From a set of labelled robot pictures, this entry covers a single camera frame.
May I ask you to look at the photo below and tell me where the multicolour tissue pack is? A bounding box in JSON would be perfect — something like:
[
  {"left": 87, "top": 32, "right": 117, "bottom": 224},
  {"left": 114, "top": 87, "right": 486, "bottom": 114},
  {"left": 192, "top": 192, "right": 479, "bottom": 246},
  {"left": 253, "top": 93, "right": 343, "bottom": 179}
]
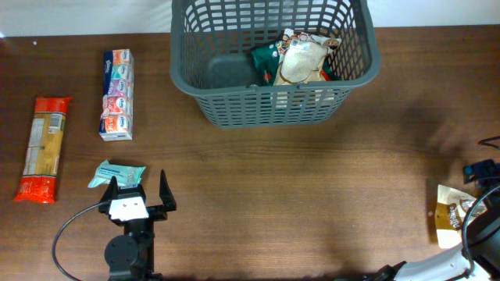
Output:
[{"left": 98, "top": 49, "right": 134, "bottom": 141}]

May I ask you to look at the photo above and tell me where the teal wet wipes packet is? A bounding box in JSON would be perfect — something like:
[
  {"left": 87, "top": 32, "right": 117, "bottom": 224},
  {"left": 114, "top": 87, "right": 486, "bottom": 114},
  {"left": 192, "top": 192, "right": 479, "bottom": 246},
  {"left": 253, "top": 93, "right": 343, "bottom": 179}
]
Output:
[{"left": 87, "top": 160, "right": 145, "bottom": 188}]

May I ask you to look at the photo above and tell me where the grey plastic basket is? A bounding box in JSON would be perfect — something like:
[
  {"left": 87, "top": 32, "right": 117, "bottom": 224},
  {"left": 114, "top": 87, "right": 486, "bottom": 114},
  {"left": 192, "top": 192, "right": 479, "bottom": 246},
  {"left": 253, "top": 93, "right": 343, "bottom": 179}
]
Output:
[{"left": 170, "top": 0, "right": 380, "bottom": 128}]

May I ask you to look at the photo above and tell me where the green cocoa bag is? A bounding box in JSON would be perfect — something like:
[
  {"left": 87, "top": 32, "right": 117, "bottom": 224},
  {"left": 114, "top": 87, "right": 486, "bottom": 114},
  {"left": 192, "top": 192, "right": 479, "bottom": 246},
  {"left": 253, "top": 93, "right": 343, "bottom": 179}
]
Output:
[{"left": 251, "top": 41, "right": 340, "bottom": 86}]

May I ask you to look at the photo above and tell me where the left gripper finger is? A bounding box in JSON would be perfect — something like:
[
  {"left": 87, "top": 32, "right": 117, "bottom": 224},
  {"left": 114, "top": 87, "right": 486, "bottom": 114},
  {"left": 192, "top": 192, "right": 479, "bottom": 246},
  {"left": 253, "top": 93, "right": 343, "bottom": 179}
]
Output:
[
  {"left": 159, "top": 169, "right": 176, "bottom": 207},
  {"left": 102, "top": 176, "right": 118, "bottom": 202}
]

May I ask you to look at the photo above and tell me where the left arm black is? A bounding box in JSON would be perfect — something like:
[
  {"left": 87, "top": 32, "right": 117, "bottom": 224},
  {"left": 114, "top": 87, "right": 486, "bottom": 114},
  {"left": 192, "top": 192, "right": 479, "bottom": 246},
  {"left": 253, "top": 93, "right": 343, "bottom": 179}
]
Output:
[{"left": 98, "top": 171, "right": 177, "bottom": 280}]

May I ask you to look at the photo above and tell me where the beige rice bag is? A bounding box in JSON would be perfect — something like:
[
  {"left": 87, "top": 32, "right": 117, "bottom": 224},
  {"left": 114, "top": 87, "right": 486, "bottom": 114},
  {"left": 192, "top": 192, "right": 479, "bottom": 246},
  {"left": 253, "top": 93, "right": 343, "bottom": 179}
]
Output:
[{"left": 273, "top": 28, "right": 342, "bottom": 86}]

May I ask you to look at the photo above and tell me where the beige snack bag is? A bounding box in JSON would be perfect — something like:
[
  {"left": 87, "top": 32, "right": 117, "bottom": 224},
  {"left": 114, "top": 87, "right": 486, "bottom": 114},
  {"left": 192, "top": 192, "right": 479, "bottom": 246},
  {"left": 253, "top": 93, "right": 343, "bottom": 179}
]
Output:
[{"left": 434, "top": 185, "right": 476, "bottom": 249}]

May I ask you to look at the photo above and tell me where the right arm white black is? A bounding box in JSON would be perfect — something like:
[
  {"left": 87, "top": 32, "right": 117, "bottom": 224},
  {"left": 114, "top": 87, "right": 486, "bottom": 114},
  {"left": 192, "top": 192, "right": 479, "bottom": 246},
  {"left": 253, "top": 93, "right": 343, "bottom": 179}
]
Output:
[{"left": 362, "top": 159, "right": 499, "bottom": 281}]

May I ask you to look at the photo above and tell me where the black cable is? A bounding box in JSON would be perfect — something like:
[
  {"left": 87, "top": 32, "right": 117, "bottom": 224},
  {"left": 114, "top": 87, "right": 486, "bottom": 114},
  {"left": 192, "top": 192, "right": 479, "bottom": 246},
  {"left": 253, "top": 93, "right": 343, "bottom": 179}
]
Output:
[
  {"left": 460, "top": 135, "right": 500, "bottom": 274},
  {"left": 52, "top": 201, "right": 110, "bottom": 281}
]

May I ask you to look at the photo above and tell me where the right black cable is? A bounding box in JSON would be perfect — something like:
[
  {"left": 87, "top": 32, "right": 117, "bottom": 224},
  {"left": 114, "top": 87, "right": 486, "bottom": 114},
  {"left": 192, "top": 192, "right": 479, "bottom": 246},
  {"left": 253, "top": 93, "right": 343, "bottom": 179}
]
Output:
[{"left": 460, "top": 135, "right": 500, "bottom": 274}]

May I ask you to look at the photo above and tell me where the left black cable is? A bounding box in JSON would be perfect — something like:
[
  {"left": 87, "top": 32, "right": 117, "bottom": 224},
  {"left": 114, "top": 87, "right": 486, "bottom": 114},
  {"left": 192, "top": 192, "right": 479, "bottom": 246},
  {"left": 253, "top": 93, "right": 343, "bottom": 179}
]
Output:
[{"left": 52, "top": 201, "right": 110, "bottom": 281}]

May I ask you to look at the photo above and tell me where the orange spaghetti packet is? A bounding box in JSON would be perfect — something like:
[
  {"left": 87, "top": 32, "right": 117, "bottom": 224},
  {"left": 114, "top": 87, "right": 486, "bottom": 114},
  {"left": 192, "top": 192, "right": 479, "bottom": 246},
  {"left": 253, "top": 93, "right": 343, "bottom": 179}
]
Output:
[{"left": 14, "top": 96, "right": 72, "bottom": 204}]

